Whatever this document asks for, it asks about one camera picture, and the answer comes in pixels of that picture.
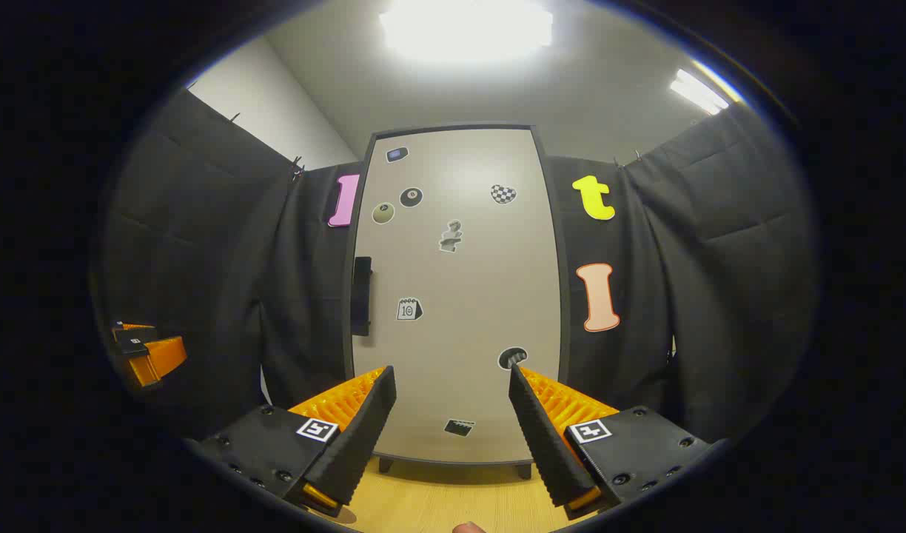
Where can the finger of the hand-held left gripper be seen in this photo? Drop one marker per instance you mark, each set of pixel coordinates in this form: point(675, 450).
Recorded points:
point(131, 328)
point(160, 359)

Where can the beige cabinet door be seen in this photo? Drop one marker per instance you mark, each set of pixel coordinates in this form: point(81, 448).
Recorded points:
point(460, 296)

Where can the large ceiling light panel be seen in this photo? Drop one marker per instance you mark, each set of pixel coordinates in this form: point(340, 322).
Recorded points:
point(464, 29)

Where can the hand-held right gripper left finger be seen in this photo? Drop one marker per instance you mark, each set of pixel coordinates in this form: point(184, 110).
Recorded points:
point(364, 437)

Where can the black backdrop cloth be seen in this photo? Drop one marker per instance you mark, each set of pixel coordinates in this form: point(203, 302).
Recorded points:
point(201, 259)

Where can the small ceiling light panel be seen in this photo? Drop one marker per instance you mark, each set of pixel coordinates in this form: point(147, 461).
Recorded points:
point(697, 92)

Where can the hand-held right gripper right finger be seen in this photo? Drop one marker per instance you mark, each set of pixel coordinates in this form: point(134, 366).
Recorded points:
point(542, 437)

